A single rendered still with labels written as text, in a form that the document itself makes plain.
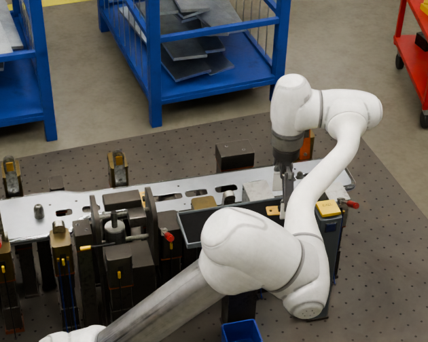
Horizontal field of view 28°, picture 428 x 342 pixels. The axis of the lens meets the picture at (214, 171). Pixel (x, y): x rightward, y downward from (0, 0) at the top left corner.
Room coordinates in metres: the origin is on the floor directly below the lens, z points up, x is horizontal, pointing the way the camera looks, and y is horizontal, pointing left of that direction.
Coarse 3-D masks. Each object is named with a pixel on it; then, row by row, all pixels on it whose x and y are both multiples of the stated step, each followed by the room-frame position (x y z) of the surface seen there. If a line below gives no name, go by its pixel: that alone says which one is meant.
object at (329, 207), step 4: (328, 200) 1.94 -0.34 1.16; (332, 200) 1.94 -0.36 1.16; (316, 204) 1.92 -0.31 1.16; (320, 204) 1.92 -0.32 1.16; (324, 204) 1.92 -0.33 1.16; (328, 204) 1.92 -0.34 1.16; (332, 204) 1.92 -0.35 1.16; (336, 204) 1.92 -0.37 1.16; (320, 208) 1.90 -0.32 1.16; (324, 208) 1.90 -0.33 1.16; (328, 208) 1.90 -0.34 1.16; (332, 208) 1.90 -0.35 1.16; (336, 208) 1.90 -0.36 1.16; (320, 212) 1.89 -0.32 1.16; (324, 212) 1.88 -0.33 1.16; (328, 212) 1.88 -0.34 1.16; (332, 212) 1.88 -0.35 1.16; (336, 212) 1.88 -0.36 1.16; (340, 212) 1.89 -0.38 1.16; (324, 216) 1.87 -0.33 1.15
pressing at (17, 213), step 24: (264, 168) 2.29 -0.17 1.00; (312, 168) 2.29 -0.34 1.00; (48, 192) 2.13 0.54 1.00; (72, 192) 2.14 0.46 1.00; (96, 192) 2.13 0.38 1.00; (168, 192) 2.14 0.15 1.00; (216, 192) 2.15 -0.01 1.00; (240, 192) 2.16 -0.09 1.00; (24, 216) 2.01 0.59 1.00; (48, 216) 2.01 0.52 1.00; (72, 216) 2.01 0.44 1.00; (24, 240) 1.90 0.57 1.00
